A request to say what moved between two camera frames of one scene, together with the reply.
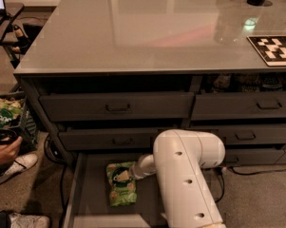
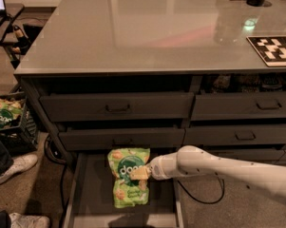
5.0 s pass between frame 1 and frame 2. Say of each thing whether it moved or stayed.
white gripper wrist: moved
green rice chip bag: moved
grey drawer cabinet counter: stayed
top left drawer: stayed
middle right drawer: stayed
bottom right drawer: stayed
